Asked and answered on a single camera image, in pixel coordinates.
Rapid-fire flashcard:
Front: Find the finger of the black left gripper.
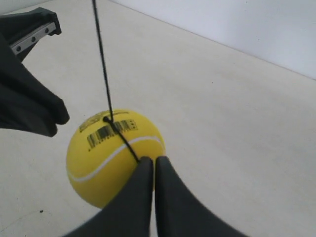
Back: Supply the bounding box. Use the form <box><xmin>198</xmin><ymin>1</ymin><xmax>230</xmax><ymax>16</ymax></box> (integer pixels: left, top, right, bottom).
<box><xmin>0</xmin><ymin>81</ymin><xmax>57</xmax><ymax>137</ymax></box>

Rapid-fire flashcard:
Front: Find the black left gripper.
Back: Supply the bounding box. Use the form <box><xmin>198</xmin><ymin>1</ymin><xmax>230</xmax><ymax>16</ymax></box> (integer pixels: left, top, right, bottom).
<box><xmin>0</xmin><ymin>6</ymin><xmax>70</xmax><ymax>125</ymax></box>

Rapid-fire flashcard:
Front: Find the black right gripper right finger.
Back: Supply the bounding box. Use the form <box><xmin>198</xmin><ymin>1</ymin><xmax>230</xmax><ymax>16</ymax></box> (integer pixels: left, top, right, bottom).
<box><xmin>155</xmin><ymin>157</ymin><xmax>246</xmax><ymax>237</ymax></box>

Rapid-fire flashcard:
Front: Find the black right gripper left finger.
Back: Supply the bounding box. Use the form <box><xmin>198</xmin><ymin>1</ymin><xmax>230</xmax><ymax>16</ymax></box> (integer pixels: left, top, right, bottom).
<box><xmin>65</xmin><ymin>157</ymin><xmax>154</xmax><ymax>237</ymax></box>

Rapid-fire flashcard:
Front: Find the black hanging string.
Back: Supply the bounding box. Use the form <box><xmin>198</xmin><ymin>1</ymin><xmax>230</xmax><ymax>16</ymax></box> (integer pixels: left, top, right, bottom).
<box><xmin>91</xmin><ymin>0</ymin><xmax>141</xmax><ymax>164</ymax></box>

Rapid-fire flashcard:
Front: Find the yellow tennis ball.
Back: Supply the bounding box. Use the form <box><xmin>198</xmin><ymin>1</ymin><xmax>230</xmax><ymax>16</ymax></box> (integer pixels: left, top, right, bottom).
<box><xmin>66</xmin><ymin>109</ymin><xmax>165</xmax><ymax>209</ymax></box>

